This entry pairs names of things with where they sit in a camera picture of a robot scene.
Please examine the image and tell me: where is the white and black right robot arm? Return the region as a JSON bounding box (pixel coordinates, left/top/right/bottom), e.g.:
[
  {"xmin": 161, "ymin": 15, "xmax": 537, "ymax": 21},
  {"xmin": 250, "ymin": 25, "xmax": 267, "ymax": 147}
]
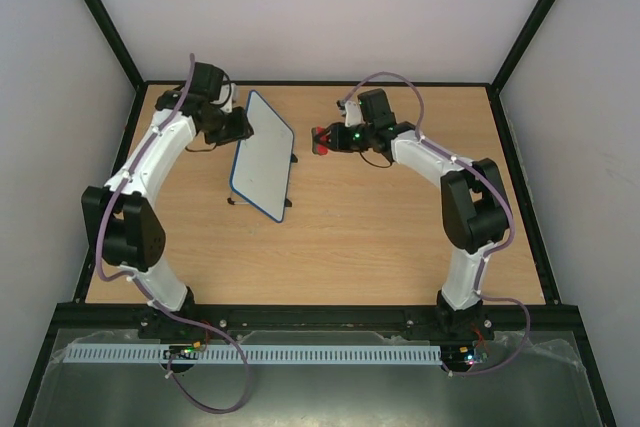
[{"xmin": 312, "ymin": 88, "xmax": 514, "ymax": 339}]

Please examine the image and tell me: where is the small blue-framed whiteboard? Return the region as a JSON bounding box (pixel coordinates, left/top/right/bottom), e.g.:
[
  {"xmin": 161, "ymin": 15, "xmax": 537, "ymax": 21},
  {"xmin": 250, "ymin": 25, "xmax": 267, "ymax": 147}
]
[{"xmin": 229, "ymin": 90, "xmax": 297, "ymax": 223}]

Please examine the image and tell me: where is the light blue slotted cable duct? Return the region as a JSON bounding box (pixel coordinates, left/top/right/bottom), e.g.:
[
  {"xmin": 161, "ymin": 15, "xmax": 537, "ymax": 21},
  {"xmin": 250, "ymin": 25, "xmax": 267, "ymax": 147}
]
[{"xmin": 62, "ymin": 344, "xmax": 441, "ymax": 366}]

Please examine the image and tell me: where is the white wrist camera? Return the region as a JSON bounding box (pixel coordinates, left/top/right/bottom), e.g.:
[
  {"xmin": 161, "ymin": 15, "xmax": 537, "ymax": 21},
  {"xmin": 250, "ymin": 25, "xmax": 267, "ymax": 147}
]
[
  {"xmin": 214, "ymin": 82, "xmax": 238, "ymax": 114},
  {"xmin": 336, "ymin": 100, "xmax": 364, "ymax": 128}
]

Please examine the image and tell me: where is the black enclosure frame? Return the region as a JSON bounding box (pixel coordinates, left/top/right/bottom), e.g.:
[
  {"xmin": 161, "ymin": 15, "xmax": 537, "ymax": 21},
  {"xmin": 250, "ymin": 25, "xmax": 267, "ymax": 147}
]
[{"xmin": 15, "ymin": 0, "xmax": 615, "ymax": 426}]

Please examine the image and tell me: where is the right controller circuit board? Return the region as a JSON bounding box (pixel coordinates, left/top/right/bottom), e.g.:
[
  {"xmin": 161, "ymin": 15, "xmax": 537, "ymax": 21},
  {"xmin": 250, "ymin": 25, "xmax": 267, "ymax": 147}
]
[{"xmin": 441, "ymin": 345, "xmax": 488, "ymax": 372}]

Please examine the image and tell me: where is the controller circuit board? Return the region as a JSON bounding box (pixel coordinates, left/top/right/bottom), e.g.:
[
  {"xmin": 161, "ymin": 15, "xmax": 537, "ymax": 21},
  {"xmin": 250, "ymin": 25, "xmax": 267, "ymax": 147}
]
[
  {"xmin": 162, "ymin": 342, "xmax": 208, "ymax": 361},
  {"xmin": 441, "ymin": 345, "xmax": 488, "ymax": 372}
]

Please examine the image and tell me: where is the left controller circuit board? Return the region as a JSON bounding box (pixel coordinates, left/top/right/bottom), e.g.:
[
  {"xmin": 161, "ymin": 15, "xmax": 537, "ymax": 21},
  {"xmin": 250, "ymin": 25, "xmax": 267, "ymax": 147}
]
[{"xmin": 162, "ymin": 342, "xmax": 208, "ymax": 361}]

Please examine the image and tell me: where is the red whiteboard eraser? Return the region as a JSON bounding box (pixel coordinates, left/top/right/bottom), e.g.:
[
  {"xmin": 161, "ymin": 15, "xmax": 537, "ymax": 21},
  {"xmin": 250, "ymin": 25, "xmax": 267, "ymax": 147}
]
[{"xmin": 311, "ymin": 127, "xmax": 329, "ymax": 156}]

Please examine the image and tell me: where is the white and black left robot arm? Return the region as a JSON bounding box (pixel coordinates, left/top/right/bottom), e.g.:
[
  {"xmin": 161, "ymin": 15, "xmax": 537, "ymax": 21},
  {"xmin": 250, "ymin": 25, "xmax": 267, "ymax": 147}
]
[{"xmin": 81, "ymin": 60, "xmax": 254, "ymax": 312}]

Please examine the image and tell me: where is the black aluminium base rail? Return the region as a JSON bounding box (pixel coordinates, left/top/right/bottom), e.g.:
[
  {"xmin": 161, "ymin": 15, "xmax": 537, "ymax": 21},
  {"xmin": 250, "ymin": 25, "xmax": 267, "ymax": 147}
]
[{"xmin": 54, "ymin": 301, "xmax": 584, "ymax": 343}]

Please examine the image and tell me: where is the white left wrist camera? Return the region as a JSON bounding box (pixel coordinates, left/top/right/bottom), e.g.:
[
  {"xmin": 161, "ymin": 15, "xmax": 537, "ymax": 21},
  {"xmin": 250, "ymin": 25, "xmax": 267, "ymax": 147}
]
[{"xmin": 214, "ymin": 82, "xmax": 238, "ymax": 114}]

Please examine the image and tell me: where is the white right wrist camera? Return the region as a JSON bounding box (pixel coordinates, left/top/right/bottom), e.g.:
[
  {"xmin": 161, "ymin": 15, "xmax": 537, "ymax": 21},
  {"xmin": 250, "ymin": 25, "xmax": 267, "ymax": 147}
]
[{"xmin": 336, "ymin": 100, "xmax": 364, "ymax": 128}]

